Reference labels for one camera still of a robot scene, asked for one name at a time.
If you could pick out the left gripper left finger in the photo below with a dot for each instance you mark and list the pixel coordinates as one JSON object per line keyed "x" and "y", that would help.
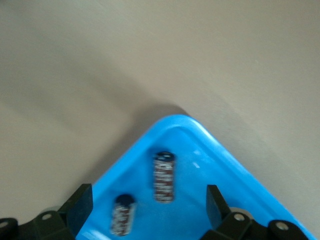
{"x": 80, "y": 205}

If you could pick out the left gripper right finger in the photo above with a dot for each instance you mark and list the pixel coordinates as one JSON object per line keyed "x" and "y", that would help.
{"x": 216, "y": 207}

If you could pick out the short dark electrolytic capacitor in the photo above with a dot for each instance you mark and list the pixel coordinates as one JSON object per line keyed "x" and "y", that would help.
{"x": 122, "y": 216}

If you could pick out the long dark electrolytic capacitor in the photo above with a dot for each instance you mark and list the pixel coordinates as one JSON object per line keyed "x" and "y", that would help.
{"x": 163, "y": 176}

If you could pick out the blue plastic tray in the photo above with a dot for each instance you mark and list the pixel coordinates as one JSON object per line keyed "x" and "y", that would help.
{"x": 200, "y": 180}

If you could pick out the brown table cover sheet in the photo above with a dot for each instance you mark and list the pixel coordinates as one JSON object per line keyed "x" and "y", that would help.
{"x": 75, "y": 75}

